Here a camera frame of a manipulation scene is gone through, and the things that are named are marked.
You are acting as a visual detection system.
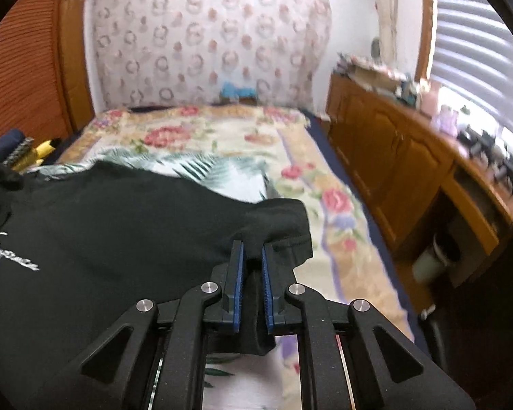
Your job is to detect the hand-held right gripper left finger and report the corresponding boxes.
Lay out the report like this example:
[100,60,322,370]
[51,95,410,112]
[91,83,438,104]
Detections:
[26,240,245,410]

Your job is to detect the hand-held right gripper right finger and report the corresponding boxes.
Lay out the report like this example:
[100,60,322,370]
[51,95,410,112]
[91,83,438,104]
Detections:
[262,243,476,410]

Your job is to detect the black t-shirt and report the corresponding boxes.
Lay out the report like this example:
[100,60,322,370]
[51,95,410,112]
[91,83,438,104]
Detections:
[0,156,314,410]

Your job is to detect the white leaf-print cloth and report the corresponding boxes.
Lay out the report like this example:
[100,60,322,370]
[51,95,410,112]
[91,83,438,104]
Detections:
[38,154,285,410]

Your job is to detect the navy bed sheet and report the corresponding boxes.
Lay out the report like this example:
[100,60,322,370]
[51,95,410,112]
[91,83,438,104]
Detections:
[303,111,428,344]

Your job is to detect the floral blanket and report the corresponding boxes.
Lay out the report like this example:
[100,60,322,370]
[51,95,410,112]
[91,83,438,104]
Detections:
[57,105,415,410]

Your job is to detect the grey cylindrical flask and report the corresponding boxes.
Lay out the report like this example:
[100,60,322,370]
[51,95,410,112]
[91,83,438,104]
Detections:
[412,233,460,285]

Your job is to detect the black chair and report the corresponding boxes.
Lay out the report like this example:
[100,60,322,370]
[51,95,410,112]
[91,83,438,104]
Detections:
[419,305,456,370]

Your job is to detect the wooden desk cabinet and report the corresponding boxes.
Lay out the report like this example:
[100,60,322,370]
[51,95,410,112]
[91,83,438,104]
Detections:
[325,72,513,304]

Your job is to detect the small blue object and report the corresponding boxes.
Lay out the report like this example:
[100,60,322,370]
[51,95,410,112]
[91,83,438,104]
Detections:
[220,81,257,103]

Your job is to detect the folded yellow garment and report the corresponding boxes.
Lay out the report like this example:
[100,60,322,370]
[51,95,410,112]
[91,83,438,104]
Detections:
[23,139,63,172]

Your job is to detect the pink desk item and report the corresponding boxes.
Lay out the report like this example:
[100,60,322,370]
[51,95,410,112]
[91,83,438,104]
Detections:
[436,105,460,135]

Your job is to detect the patterned beige curtain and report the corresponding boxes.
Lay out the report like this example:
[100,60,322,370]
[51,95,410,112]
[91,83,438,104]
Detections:
[85,0,332,109]

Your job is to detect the black desk clutter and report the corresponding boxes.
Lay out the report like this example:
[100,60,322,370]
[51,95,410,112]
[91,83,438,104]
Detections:
[457,124,513,197]

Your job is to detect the wooden wardrobe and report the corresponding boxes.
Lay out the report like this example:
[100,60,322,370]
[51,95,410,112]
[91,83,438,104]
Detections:
[0,0,97,154]

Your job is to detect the white window blinds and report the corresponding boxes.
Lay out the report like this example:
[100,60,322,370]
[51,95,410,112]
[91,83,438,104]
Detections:
[427,0,513,146]

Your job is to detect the beige wall pipe cover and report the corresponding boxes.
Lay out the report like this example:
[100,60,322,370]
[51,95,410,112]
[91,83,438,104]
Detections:
[376,0,400,71]

